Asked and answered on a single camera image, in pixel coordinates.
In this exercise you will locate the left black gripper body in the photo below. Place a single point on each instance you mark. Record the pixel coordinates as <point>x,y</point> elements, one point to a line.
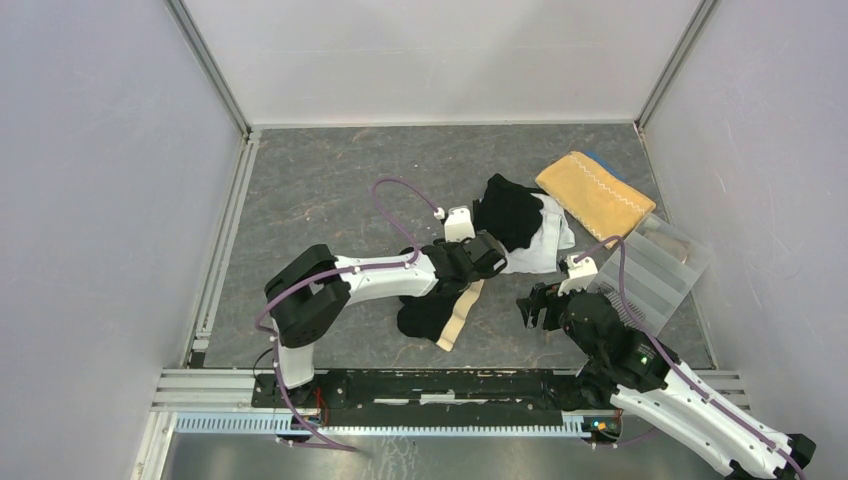
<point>450,247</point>

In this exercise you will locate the aluminium frame rail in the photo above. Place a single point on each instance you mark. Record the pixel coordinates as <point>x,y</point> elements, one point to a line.
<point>219,401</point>

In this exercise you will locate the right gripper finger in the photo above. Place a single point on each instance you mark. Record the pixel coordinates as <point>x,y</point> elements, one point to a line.
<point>529,312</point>
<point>544,292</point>

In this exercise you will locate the black underwear beige waistband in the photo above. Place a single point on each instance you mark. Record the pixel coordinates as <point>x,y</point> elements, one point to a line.
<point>439,319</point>

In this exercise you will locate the folded yellow towel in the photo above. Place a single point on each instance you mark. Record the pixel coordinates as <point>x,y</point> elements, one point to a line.
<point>603,204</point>

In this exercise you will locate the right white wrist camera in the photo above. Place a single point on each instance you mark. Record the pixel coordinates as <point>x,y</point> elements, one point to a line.
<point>579,273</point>

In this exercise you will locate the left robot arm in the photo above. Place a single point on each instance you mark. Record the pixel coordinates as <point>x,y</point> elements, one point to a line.
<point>306,297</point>

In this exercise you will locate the clear plastic organizer box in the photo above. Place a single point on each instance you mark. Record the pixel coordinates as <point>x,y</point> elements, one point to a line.
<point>660,267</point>

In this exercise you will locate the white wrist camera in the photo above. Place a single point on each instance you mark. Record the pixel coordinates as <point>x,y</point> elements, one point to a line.
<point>579,273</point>
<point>457,223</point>

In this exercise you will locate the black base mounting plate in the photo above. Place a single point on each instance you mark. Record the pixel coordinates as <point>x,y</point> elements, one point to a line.
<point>438,398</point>

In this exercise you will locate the white underwear black waistband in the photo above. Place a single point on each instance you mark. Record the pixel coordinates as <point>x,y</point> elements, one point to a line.
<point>553,237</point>

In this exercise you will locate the blue cloth under towel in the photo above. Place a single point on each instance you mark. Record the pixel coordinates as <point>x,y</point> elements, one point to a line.
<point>605,165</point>

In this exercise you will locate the black crumpled underwear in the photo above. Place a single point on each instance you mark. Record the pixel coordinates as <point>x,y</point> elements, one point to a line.
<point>508,211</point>

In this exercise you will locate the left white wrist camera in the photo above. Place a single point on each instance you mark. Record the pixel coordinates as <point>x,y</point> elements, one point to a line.
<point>457,223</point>

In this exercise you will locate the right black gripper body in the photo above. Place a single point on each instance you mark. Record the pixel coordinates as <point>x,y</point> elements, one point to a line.
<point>555,315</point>

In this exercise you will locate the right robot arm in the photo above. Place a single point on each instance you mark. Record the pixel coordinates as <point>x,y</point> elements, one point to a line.
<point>629,370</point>

